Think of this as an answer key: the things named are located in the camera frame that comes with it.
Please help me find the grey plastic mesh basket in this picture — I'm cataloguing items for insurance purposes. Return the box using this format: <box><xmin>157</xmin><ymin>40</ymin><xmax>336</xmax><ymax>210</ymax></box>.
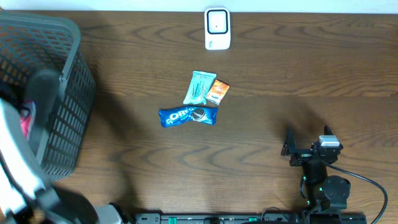
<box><xmin>1</xmin><ymin>11</ymin><xmax>96</xmax><ymax>180</ymax></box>

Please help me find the purple red snack bag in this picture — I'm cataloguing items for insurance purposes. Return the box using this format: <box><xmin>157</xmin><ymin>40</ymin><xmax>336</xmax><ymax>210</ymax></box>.
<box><xmin>20</xmin><ymin>101</ymin><xmax>36</xmax><ymax>139</ymax></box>

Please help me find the small orange snack box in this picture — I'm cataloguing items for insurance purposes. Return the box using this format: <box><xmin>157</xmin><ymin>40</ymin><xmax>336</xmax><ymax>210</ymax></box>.
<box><xmin>206</xmin><ymin>80</ymin><xmax>230</xmax><ymax>105</ymax></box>

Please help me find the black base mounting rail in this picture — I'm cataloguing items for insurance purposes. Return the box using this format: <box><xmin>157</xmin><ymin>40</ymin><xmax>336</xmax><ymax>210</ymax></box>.
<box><xmin>134</xmin><ymin>212</ymin><xmax>367</xmax><ymax>224</ymax></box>

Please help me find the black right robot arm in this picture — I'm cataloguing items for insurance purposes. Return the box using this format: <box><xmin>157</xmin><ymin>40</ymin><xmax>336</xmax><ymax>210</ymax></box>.
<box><xmin>281</xmin><ymin>126</ymin><xmax>351</xmax><ymax>223</ymax></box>

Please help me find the blue Oreo cookie pack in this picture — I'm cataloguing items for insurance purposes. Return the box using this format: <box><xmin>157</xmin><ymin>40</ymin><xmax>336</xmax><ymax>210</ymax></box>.
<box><xmin>158</xmin><ymin>106</ymin><xmax>218</xmax><ymax>128</ymax></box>

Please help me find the teal snack packet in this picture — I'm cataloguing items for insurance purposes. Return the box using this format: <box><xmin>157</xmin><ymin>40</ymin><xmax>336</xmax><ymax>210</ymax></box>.
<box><xmin>183</xmin><ymin>71</ymin><xmax>217</xmax><ymax>105</ymax></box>

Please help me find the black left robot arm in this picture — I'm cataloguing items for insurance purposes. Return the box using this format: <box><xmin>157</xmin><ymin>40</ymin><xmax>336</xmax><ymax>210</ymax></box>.
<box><xmin>1</xmin><ymin>83</ymin><xmax>135</xmax><ymax>224</ymax></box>

